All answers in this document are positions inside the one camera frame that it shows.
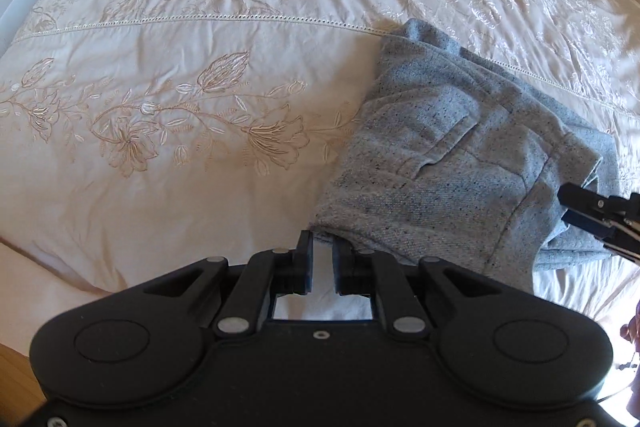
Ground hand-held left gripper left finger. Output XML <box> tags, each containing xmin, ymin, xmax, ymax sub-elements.
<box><xmin>141</xmin><ymin>230</ymin><xmax>315</xmax><ymax>339</ymax></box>

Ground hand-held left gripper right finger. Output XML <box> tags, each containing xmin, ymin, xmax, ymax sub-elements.
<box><xmin>331</xmin><ymin>238</ymin><xmax>507</xmax><ymax>339</ymax></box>

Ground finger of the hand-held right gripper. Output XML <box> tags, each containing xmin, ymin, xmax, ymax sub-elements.
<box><xmin>557</xmin><ymin>183</ymin><xmax>640</xmax><ymax>229</ymax></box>
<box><xmin>561</xmin><ymin>210</ymin><xmax>640</xmax><ymax>264</ymax></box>

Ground grey speckled pants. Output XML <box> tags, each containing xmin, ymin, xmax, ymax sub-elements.
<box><xmin>306</xmin><ymin>18</ymin><xmax>625</xmax><ymax>294</ymax></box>

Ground cream embroidered bedspread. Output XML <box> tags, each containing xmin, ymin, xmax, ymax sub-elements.
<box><xmin>0</xmin><ymin>0</ymin><xmax>640</xmax><ymax>295</ymax></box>

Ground white bed sheet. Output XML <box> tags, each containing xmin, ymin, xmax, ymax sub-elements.
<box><xmin>0</xmin><ymin>237</ymin><xmax>640</xmax><ymax>325</ymax></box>

